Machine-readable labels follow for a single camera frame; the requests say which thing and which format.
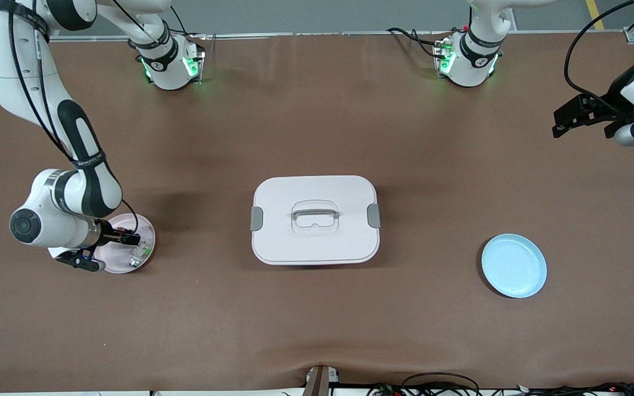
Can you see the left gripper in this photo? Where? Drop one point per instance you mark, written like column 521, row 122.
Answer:
column 612, row 100

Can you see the metal table edge bracket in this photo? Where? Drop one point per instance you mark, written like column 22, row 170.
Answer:
column 317, row 382

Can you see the brown table mat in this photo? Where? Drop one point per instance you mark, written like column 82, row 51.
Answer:
column 317, row 330

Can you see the pink round plate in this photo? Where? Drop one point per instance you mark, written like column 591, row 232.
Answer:
column 116, row 264

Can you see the white lidded storage box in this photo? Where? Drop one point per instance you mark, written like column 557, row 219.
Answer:
column 315, row 242

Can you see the light blue round plate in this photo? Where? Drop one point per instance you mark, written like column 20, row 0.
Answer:
column 514, row 267

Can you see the orange black push-button switch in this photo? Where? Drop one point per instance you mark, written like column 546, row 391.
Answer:
column 131, row 240

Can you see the green white switch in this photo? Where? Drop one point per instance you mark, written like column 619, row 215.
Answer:
column 142, row 253

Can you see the silver table edge rail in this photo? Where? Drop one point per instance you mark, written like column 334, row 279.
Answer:
column 322, row 35

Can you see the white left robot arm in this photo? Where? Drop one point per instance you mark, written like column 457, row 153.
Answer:
column 468, row 74

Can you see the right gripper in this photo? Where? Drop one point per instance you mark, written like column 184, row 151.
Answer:
column 114, row 237

